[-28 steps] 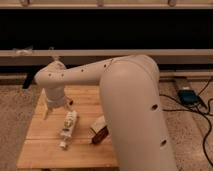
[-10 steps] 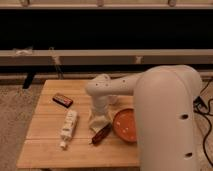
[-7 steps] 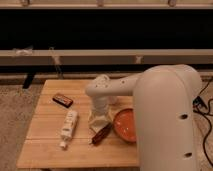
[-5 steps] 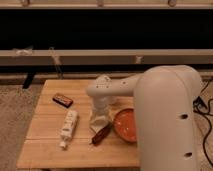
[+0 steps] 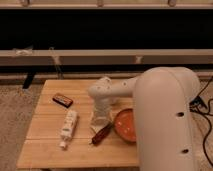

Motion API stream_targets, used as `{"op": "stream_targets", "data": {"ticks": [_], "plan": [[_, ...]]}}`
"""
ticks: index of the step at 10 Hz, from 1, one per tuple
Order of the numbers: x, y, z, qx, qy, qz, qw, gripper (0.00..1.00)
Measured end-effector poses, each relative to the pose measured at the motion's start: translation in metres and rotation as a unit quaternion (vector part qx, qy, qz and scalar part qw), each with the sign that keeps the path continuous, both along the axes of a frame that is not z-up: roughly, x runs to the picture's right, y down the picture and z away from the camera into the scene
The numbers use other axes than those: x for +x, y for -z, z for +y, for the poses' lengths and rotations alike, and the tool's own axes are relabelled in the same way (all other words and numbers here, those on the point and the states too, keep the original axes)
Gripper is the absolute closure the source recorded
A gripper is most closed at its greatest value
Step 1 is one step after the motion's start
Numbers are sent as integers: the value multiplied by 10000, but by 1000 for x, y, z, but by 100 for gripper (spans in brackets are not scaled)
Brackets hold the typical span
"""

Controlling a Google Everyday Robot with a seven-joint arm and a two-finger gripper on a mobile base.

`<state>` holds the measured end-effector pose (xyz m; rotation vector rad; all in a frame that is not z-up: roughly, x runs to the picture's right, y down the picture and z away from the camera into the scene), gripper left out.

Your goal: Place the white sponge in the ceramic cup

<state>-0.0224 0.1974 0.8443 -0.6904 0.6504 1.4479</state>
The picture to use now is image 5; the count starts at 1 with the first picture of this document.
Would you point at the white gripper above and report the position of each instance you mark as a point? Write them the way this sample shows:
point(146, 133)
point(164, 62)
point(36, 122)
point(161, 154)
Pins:
point(102, 108)

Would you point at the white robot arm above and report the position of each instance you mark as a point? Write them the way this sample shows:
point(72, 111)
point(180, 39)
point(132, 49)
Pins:
point(162, 119)

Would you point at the orange ceramic bowl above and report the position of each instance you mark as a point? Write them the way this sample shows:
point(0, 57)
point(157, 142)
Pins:
point(124, 125)

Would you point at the dark red chili pepper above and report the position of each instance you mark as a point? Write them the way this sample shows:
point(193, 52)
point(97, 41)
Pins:
point(100, 135)

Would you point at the white tube bottle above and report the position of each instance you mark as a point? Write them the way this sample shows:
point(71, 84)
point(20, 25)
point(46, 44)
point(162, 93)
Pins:
point(68, 128)

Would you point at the dark snack bar packet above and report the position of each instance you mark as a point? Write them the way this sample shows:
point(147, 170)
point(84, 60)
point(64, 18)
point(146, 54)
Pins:
point(62, 100)

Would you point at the wooden table board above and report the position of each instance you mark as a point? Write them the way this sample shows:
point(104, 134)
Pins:
point(41, 148)

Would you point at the long wooden rail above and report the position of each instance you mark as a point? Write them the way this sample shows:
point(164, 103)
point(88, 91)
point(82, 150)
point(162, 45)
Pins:
point(105, 57)

